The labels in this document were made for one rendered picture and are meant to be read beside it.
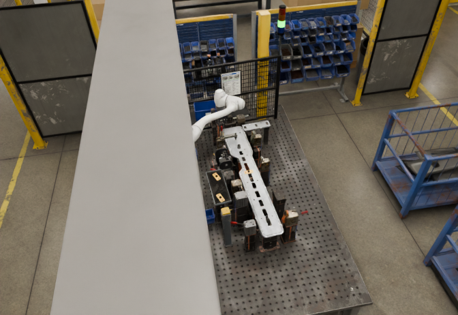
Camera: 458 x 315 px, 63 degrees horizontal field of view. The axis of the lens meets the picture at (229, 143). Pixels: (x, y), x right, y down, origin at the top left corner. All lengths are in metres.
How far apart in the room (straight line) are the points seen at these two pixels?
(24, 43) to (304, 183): 3.52
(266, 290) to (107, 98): 2.85
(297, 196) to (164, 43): 3.30
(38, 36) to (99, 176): 4.64
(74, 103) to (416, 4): 4.63
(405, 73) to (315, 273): 3.84
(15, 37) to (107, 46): 4.52
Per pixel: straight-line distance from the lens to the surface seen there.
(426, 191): 4.90
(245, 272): 3.26
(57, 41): 4.94
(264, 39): 3.97
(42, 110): 5.55
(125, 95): 0.43
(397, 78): 6.28
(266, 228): 3.12
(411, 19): 5.78
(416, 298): 4.26
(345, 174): 5.00
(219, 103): 3.42
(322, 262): 3.36
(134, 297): 0.27
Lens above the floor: 3.57
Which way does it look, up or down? 43 degrees down
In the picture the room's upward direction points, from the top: 3 degrees counter-clockwise
